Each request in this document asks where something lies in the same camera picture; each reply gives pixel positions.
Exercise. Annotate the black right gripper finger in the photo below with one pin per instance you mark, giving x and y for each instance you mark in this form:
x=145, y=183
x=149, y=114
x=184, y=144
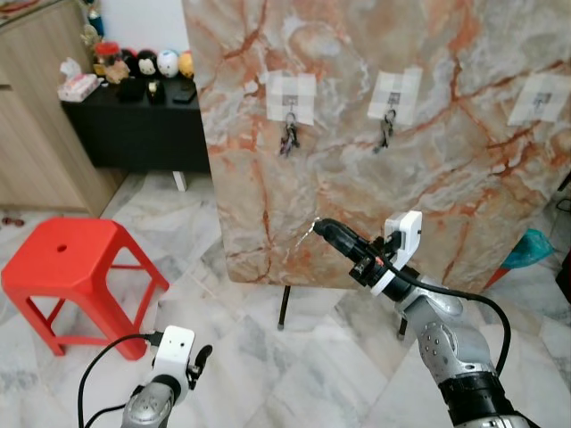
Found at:
x=337, y=229
x=342, y=245

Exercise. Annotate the small silver key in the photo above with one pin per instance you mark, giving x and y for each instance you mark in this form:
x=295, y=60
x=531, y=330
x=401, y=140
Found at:
x=308, y=234

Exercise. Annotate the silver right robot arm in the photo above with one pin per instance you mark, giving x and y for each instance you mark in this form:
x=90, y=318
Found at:
x=455, y=357

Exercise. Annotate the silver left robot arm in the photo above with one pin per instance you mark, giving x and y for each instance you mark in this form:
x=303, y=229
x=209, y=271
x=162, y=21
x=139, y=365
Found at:
x=152, y=406

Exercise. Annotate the dark key bunch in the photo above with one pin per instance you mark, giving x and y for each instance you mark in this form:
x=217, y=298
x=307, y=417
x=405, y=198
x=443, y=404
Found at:
x=385, y=132
x=289, y=138

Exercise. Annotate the teal plastic bag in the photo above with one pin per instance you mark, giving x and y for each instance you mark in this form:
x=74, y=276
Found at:
x=528, y=250

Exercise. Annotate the red plastic stool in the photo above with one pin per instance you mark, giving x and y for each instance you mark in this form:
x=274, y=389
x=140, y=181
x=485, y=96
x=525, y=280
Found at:
x=71, y=250

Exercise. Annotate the black low console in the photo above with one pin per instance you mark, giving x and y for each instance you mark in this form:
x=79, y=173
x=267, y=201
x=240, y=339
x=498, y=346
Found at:
x=143, y=134

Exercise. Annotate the orange round plush toy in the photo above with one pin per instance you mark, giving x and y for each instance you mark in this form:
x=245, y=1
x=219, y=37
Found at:
x=186, y=64

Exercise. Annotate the white round plush toy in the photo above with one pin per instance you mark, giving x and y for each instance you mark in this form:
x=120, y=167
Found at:
x=168, y=63

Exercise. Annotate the small red dumbbell toy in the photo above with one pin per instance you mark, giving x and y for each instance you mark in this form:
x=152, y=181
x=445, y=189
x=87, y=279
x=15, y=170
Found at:
x=11, y=219

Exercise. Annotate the black wallet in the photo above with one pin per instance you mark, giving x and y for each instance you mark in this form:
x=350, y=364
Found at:
x=130, y=89

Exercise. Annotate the black round plush toy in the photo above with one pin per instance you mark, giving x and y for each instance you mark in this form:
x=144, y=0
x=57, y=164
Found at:
x=148, y=64

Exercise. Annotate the light wooden cabinet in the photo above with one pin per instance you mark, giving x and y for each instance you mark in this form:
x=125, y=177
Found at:
x=45, y=116

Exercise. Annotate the pink tissue pack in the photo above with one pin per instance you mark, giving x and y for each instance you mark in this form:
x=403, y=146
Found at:
x=78, y=82

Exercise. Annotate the blue and gold trophy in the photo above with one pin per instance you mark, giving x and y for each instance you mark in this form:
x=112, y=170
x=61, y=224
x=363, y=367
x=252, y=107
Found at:
x=92, y=22

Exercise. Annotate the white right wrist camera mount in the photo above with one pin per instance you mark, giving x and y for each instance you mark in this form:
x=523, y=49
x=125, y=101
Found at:
x=406, y=236

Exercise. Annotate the white adhesive wall hook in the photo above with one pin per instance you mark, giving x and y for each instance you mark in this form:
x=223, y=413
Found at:
x=292, y=96
x=539, y=98
x=395, y=94

